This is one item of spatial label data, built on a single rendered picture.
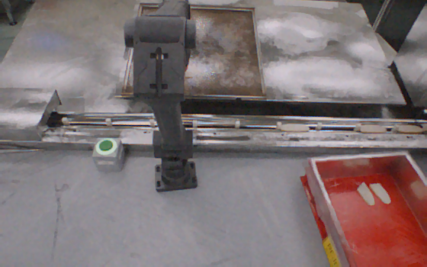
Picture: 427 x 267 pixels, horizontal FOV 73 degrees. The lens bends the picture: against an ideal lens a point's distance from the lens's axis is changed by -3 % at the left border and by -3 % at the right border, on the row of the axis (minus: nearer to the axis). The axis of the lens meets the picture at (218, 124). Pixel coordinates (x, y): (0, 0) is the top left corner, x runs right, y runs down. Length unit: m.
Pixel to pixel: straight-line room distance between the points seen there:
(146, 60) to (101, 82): 0.80
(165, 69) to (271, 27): 0.93
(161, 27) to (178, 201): 0.53
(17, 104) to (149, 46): 0.70
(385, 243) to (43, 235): 0.89
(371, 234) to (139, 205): 0.64
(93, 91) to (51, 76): 0.20
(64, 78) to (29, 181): 0.47
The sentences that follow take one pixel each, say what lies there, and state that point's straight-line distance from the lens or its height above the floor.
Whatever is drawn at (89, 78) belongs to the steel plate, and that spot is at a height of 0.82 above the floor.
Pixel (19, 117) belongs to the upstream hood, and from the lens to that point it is 1.05.
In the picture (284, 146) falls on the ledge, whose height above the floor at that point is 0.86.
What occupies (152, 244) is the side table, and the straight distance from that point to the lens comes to 0.81.
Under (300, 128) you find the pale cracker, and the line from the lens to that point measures 1.02.
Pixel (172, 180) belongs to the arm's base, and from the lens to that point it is 0.84.
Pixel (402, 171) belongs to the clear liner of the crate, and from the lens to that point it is 1.03.
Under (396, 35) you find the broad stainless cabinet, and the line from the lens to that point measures 3.17.
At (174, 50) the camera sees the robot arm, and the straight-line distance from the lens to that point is 0.45.
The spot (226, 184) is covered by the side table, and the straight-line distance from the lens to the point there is 0.89.
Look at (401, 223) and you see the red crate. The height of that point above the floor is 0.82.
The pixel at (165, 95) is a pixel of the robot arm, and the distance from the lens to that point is 0.45.
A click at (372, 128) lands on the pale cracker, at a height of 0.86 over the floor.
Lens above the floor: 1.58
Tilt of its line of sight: 47 degrees down
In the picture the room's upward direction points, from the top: 5 degrees clockwise
